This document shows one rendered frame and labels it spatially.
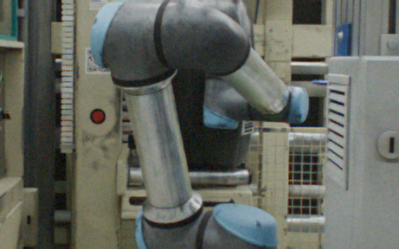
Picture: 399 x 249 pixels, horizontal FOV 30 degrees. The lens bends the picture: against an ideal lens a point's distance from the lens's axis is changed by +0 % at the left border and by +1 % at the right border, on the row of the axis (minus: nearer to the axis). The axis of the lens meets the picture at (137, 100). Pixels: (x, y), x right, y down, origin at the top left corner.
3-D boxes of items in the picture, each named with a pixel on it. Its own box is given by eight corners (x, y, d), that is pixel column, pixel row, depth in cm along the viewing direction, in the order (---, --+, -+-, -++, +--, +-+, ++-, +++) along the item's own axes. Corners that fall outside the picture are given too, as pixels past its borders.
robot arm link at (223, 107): (245, 129, 150) (248, 76, 150) (196, 126, 155) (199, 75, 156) (258, 130, 156) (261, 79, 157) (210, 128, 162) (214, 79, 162)
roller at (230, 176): (126, 167, 207) (125, 183, 206) (125, 166, 202) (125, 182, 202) (249, 169, 206) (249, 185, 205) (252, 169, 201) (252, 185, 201)
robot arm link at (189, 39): (232, -16, 112) (313, 85, 153) (168, -14, 117) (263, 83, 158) (220, 54, 109) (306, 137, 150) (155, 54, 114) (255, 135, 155)
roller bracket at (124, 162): (116, 195, 199) (116, 160, 198) (122, 173, 238) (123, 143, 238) (128, 196, 198) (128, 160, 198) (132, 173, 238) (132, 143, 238)
